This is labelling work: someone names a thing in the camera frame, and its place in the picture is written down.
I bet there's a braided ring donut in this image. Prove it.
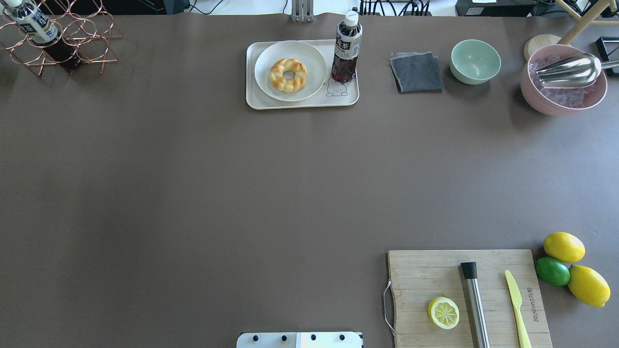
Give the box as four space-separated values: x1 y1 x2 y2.
268 58 308 93

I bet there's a white round plate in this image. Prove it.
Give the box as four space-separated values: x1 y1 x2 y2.
253 41 328 102

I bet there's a cream rectangular tray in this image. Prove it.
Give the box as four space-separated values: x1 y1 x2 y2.
245 39 359 110

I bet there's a dark juice bottle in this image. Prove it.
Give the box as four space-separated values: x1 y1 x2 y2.
331 10 363 83

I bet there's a grey folded cloth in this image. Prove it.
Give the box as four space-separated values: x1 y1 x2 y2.
389 52 444 93

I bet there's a bamboo cutting board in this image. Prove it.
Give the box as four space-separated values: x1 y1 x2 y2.
387 249 553 348

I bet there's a steel muddler rod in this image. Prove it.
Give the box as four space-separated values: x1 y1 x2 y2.
460 261 491 348

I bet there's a half lemon slice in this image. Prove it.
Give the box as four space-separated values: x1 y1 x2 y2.
427 296 460 330

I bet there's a mint green bowl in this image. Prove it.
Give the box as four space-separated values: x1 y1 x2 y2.
449 39 502 85

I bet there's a yellow plastic knife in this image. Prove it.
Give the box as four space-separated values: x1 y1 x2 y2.
504 270 532 348

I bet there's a pink bowl with ice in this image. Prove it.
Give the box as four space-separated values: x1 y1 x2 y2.
520 44 608 116

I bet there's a green lime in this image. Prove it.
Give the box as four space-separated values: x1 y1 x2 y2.
535 256 571 286

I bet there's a yellow lemon far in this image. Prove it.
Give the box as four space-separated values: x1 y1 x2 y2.
543 232 586 263

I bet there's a yellow lemon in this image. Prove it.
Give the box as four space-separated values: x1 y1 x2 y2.
567 265 612 308
543 232 586 263

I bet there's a wooden mug tree stand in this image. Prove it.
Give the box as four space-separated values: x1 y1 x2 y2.
523 0 618 61

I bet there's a steel ice scoop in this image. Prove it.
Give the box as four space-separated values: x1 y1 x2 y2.
536 53 619 88

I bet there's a yellow lemon near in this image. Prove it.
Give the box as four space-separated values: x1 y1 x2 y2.
567 265 612 308

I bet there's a bottle in rack rear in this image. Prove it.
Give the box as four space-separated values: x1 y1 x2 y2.
1 0 82 71

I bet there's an aluminium frame post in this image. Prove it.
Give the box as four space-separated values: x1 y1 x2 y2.
291 0 315 23

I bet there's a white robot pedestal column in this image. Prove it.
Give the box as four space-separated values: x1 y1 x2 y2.
236 331 364 348

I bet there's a copper wire bottle rack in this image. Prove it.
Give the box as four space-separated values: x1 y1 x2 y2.
1 0 122 77

